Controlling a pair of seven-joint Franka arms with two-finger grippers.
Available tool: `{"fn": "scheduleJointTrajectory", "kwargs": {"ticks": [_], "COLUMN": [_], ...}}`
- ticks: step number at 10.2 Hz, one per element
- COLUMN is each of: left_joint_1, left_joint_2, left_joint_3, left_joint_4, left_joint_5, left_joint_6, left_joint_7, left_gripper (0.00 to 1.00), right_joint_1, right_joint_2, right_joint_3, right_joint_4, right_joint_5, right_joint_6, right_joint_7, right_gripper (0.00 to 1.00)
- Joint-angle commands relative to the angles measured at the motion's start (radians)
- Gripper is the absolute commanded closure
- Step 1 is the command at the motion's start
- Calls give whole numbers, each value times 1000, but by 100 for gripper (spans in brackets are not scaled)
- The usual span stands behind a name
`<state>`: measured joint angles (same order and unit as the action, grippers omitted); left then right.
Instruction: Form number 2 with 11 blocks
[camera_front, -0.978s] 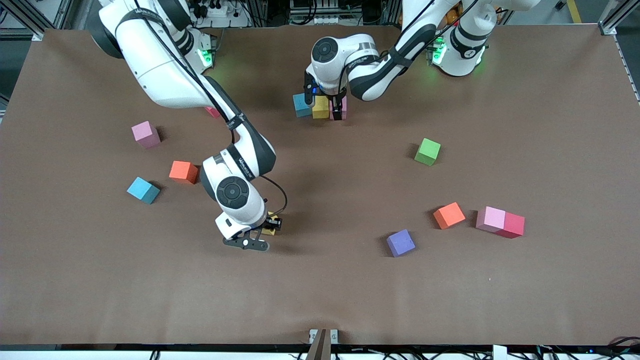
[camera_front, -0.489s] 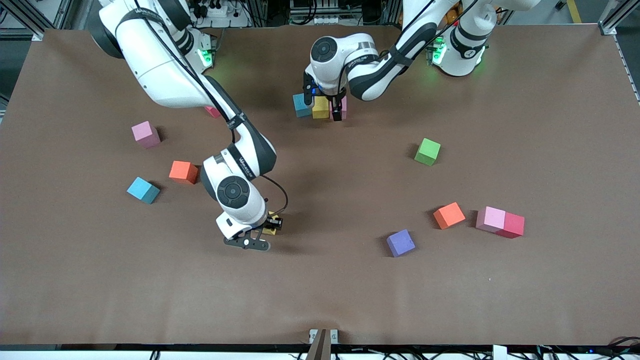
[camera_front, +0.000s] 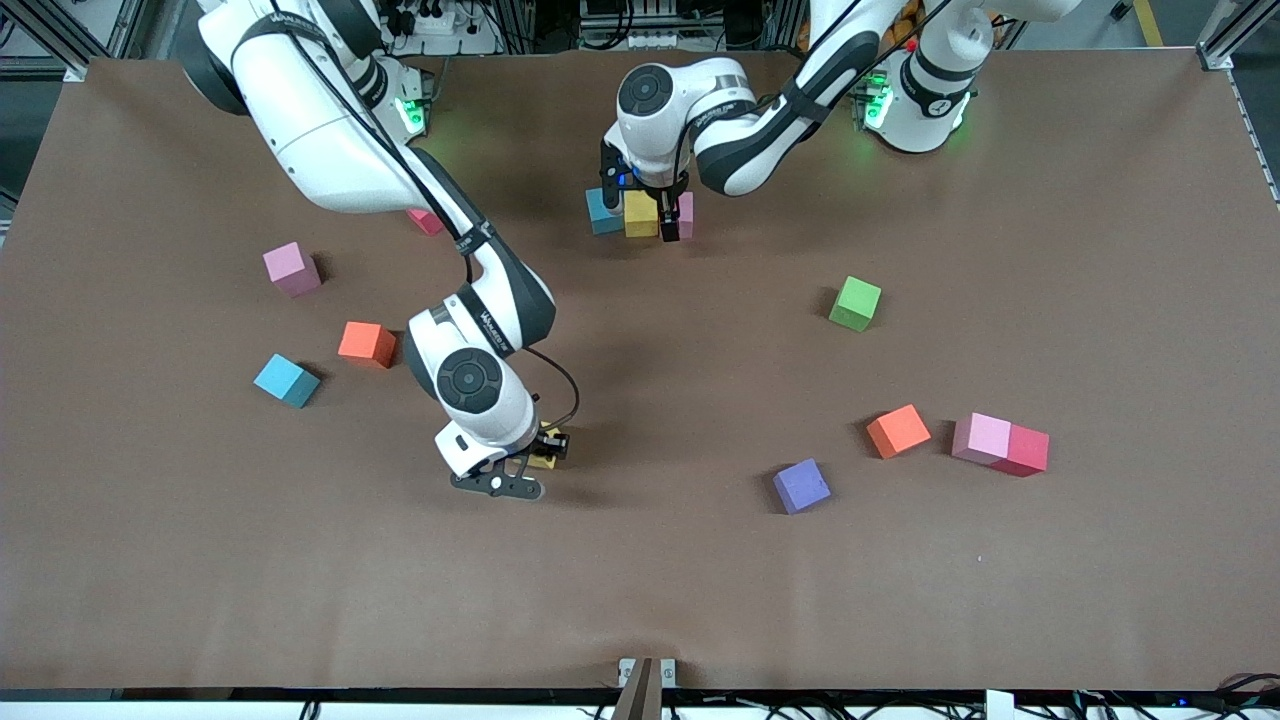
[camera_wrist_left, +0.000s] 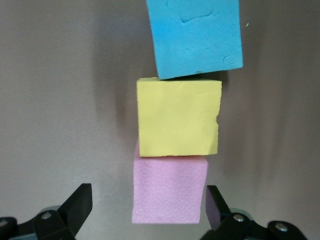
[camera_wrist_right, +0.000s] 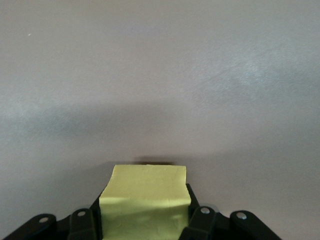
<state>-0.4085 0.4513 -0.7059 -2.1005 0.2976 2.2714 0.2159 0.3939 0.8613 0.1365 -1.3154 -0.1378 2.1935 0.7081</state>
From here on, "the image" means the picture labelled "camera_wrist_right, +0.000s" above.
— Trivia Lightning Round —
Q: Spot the yellow foam block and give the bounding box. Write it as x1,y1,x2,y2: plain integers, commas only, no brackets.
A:
98,164,192,240

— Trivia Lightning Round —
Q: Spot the brown table cover sheet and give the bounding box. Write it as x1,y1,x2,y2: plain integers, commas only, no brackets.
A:
0,0,320,240

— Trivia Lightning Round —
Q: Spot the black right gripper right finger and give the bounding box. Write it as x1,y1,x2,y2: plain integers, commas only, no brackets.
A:
179,183,283,240

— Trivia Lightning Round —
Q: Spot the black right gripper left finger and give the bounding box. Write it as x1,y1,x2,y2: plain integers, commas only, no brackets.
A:
0,191,104,240

